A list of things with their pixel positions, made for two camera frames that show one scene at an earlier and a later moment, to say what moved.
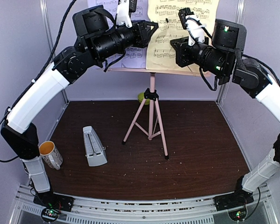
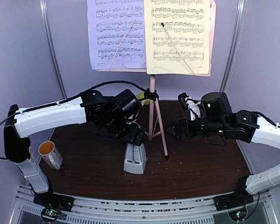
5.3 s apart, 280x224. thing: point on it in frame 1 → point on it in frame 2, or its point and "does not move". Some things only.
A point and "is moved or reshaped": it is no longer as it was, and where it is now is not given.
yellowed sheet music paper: [161, 54] is moved or reshaped
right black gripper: [182, 59] → [185, 123]
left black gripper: [143, 36] → [130, 137]
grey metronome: [95, 152] → [135, 158]
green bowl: [141, 97] does not move
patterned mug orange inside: [50, 155] does not move
